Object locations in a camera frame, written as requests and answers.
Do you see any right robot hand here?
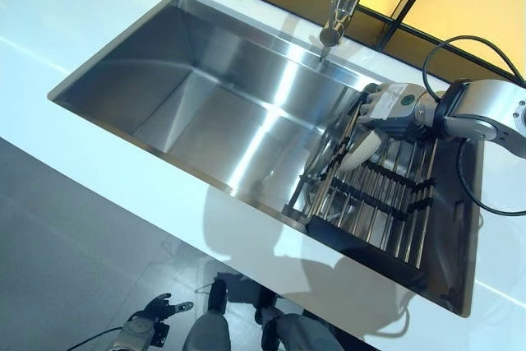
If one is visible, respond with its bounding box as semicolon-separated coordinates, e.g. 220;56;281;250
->
351;81;427;139

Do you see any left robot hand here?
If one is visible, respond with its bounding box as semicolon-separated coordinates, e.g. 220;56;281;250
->
122;293;194;339

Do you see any cream ceramic plate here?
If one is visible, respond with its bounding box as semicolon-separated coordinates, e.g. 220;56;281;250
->
338;127;390;174

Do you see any white left robot leg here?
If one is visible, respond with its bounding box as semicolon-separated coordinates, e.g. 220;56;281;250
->
182;311;232;351

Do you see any white robot leg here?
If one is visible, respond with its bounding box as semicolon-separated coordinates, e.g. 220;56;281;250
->
182;311;232;351
261;311;336;351

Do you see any black left robot foot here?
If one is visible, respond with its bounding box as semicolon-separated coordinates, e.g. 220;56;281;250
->
206;278;228;316

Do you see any black robot foot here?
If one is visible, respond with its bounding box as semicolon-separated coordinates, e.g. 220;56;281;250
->
252;288;281;326
206;278;228;316

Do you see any roll-up steel drying rack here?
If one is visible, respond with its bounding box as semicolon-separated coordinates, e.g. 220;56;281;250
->
282;90;440;283

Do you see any black right robot foot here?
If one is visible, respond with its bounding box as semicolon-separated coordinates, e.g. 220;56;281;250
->
252;288;281;326

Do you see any white right robot leg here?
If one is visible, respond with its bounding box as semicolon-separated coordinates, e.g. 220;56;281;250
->
261;311;336;351

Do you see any stainless steel sink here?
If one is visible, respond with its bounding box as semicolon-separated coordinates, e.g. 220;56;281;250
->
46;0;485;320

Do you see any dark window frame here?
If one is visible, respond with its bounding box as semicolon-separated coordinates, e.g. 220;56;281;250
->
228;0;526;85

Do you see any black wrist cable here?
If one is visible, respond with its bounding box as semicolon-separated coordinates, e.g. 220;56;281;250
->
422;34;526;218

